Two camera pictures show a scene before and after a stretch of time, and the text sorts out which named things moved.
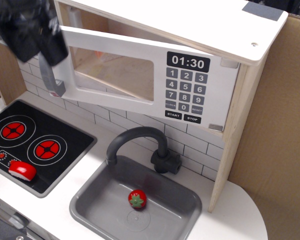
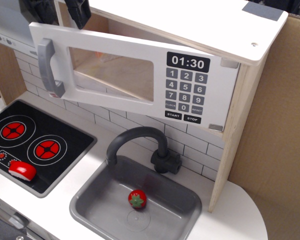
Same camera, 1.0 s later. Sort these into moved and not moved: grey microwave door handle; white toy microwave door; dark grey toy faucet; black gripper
Moved: black gripper
Not moved: white toy microwave door; grey microwave door handle; dark grey toy faucet
